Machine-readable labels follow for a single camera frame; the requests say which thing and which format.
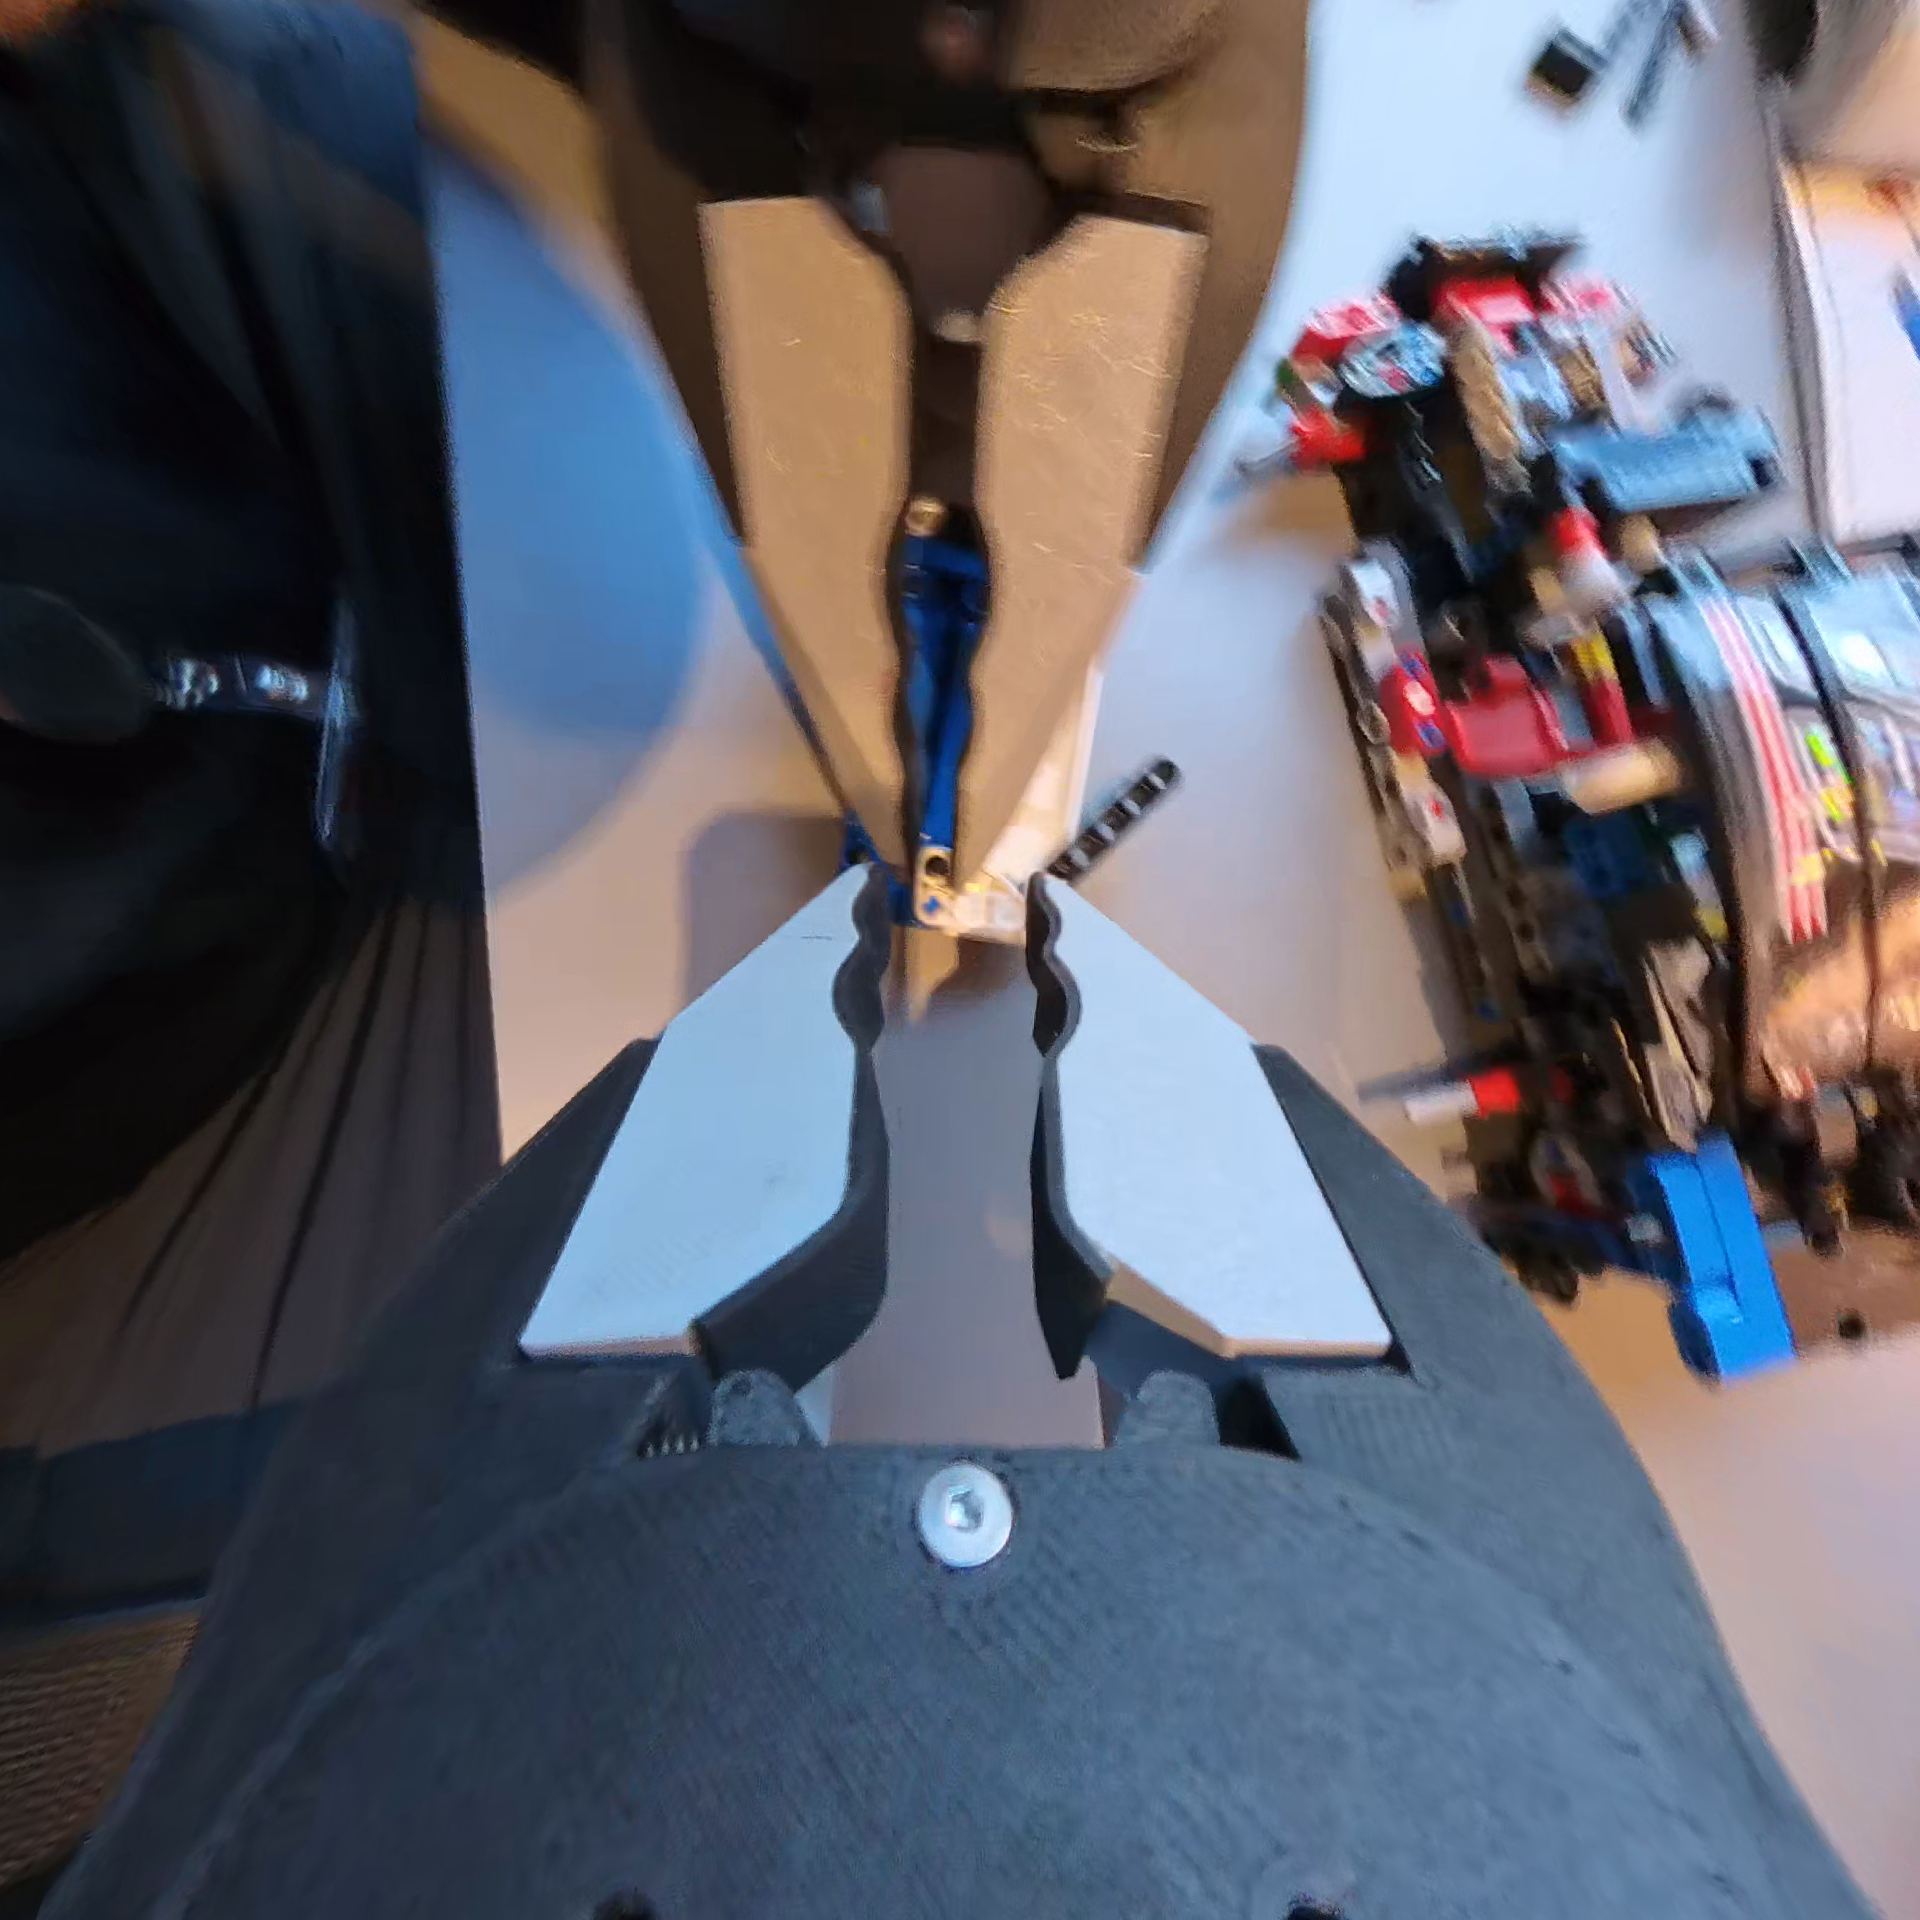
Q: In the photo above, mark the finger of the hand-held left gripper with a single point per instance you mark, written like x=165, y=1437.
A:
x=1080, y=421
x=809, y=421

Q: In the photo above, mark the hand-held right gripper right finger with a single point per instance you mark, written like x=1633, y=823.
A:
x=1201, y=1184

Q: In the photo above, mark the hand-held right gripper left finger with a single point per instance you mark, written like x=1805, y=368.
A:
x=705, y=1184

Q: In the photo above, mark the white and blue brick assembly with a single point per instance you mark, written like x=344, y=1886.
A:
x=944, y=706

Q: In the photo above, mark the small white curved brick piece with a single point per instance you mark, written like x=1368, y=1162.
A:
x=993, y=911

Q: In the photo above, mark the grey desk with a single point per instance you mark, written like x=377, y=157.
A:
x=630, y=932

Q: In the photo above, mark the black holed brick beam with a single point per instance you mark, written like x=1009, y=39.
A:
x=1119, y=819

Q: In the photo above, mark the multicoloured brick vehicle model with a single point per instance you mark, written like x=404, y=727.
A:
x=1517, y=720

